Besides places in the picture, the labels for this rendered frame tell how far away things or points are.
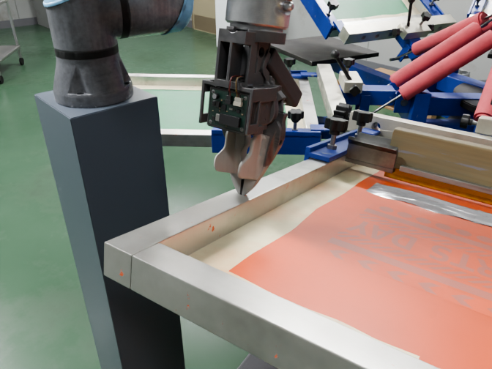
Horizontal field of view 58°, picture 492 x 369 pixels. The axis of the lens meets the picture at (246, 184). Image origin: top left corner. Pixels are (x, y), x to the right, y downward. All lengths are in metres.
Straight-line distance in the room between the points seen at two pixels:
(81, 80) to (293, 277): 0.57
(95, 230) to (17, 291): 1.49
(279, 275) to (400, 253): 0.18
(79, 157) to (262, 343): 0.60
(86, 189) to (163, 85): 0.97
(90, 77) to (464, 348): 0.72
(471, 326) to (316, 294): 0.15
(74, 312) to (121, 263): 1.77
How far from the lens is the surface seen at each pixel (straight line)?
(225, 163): 0.58
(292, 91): 0.62
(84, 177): 0.90
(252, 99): 0.50
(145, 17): 0.90
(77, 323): 2.16
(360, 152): 0.90
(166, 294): 0.42
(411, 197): 0.83
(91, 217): 0.95
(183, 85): 1.80
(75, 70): 0.89
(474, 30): 1.62
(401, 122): 1.13
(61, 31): 0.89
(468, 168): 0.88
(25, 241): 2.74
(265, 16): 0.52
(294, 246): 0.57
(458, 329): 0.50
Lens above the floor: 1.49
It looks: 30 degrees down
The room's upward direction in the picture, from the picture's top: straight up
